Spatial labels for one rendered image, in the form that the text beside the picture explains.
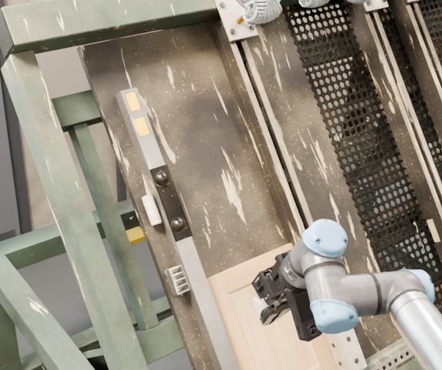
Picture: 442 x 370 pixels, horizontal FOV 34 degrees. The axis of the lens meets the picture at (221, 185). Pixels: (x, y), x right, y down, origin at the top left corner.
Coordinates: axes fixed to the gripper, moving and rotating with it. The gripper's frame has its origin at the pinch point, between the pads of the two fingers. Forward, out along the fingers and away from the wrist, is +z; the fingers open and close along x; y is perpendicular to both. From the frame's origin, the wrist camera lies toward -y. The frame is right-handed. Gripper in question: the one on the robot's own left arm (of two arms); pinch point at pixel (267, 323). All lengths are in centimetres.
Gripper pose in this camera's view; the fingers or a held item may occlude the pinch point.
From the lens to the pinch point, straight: 157.0
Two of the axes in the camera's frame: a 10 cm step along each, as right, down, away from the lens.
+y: -4.8, -7.9, 3.8
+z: -3.0, 5.6, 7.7
